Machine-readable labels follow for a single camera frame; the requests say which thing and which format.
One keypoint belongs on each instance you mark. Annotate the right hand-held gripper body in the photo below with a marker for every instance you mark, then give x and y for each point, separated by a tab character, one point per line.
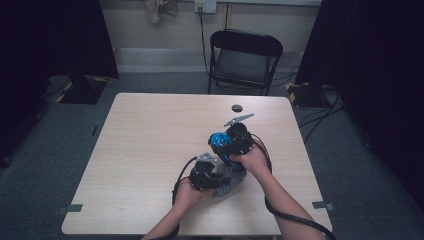
241	140

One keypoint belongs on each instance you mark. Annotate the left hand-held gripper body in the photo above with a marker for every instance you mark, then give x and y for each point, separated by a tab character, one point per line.
201	173

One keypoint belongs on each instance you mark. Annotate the grey cloth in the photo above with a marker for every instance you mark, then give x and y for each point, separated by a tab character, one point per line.
230	185

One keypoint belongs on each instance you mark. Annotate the blue toy car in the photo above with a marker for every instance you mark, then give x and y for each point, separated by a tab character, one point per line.
220	139

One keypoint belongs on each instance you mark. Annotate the person's right hand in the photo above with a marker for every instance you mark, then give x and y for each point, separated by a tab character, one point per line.
255	161

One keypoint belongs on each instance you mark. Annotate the person's left hand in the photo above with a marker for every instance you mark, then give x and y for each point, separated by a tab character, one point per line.
190	196

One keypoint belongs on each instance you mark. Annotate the black table grommet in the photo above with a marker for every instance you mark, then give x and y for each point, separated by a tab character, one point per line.
237	108

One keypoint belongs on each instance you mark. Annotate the black folding chair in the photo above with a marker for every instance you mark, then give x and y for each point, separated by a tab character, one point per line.
245	63

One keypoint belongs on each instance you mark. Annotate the black stand base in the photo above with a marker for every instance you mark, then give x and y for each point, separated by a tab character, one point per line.
85	90
305	95

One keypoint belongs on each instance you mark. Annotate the grey tape strip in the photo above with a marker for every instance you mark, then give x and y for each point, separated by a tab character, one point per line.
322	205
70	208

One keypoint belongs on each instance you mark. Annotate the black curtain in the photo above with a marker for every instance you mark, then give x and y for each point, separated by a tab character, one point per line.
40	50
376	83

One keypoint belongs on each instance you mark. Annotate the beige hanging cloth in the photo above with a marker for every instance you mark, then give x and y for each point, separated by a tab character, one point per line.
156	10

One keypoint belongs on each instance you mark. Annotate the white wall outlet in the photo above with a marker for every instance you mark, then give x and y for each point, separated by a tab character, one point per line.
205	6

